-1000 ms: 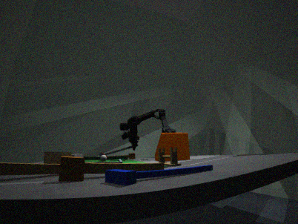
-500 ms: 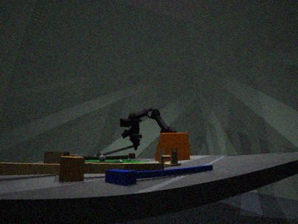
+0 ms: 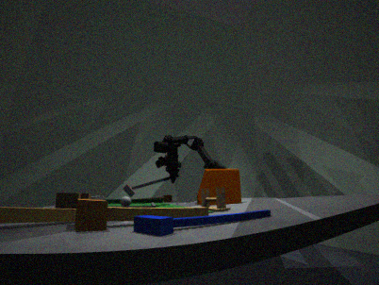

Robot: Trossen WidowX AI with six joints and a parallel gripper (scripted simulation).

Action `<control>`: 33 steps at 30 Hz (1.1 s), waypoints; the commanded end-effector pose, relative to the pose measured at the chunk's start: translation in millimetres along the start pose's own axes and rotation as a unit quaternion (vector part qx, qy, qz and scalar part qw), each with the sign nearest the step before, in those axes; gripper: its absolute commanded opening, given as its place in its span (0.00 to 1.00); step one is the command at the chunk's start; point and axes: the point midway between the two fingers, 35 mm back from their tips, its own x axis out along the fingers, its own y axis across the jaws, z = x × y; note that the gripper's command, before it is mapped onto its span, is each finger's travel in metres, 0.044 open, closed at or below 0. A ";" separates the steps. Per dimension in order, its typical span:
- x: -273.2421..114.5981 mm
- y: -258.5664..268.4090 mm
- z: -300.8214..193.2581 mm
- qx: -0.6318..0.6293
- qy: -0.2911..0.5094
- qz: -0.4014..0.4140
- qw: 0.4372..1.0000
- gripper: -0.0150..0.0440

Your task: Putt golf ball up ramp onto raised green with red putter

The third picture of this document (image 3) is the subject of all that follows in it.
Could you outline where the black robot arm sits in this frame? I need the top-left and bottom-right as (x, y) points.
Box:
(154, 135), (226, 170)

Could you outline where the white golf ball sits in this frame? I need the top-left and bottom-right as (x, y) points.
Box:
(120, 196), (131, 207)

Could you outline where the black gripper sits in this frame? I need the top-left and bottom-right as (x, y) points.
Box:
(165, 153), (181, 184)

